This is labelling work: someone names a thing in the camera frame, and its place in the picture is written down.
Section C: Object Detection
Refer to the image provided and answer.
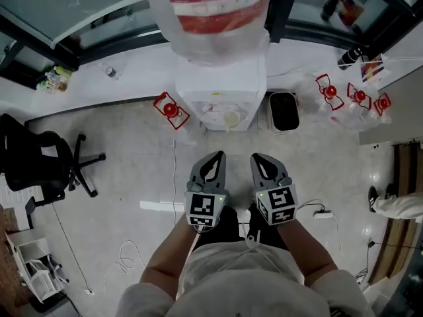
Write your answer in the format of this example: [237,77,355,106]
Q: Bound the cream plastic cup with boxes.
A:
[223,110,241,133]

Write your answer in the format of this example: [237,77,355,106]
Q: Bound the black office chair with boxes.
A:
[0,113,107,231]

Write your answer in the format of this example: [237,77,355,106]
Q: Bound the person's white shirt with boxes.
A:
[114,240,376,317]

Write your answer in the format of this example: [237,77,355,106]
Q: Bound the empty red-capped water jug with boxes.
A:
[369,92,394,125]
[153,91,200,145]
[340,82,376,130]
[299,73,346,116]

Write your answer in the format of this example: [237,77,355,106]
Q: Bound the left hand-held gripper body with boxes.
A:
[184,174,231,227]

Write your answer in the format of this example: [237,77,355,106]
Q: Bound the cluster of drink bottles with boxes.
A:
[35,64,73,94]

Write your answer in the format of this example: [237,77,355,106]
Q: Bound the person's black trousers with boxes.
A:
[194,203,289,251]

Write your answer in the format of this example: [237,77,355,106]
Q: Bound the black flask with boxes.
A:
[336,47,365,71]

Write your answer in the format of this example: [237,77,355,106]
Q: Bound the large clear water bottle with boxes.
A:
[126,0,278,68]

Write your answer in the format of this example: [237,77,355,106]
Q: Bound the small clear plastic bottle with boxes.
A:
[98,62,120,81]

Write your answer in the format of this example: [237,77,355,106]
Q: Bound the white waste bin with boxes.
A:
[267,91,301,135]

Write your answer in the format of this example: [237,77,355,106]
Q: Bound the coiled white floor cable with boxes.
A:
[103,239,147,294]

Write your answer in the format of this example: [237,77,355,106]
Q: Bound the white water dispenser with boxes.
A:
[174,37,268,133]

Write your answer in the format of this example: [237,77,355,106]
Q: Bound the colourful printed booklet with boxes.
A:
[359,53,393,86]

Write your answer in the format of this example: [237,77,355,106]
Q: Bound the person's right forearm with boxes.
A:
[275,217,338,289]

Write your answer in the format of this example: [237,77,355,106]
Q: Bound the person's left forearm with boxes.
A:
[139,213,200,297]

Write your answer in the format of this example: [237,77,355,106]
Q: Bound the white storage rack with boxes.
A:
[4,230,71,306]

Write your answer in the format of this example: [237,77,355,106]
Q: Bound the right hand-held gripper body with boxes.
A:
[252,176,299,227]

